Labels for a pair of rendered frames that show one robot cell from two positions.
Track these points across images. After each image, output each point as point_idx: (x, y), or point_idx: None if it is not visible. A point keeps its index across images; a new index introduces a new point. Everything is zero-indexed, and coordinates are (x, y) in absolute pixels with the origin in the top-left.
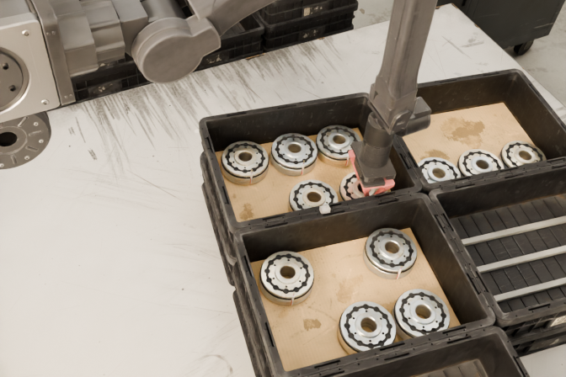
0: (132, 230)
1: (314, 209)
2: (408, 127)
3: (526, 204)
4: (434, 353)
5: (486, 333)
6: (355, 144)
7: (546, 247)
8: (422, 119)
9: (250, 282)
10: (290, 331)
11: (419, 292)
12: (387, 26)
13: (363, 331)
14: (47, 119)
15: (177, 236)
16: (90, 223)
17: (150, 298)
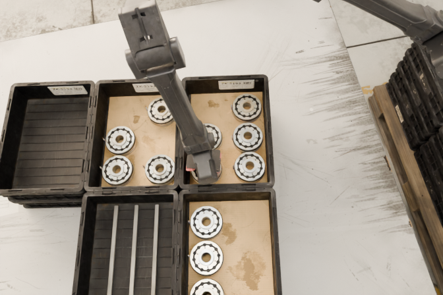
0: (239, 66)
1: None
2: (196, 164)
3: None
4: None
5: (80, 181)
6: (217, 152)
7: (138, 276)
8: (198, 174)
9: (147, 79)
10: (135, 108)
11: (128, 172)
12: (428, 293)
13: (117, 135)
14: None
15: None
16: (249, 47)
17: (196, 70)
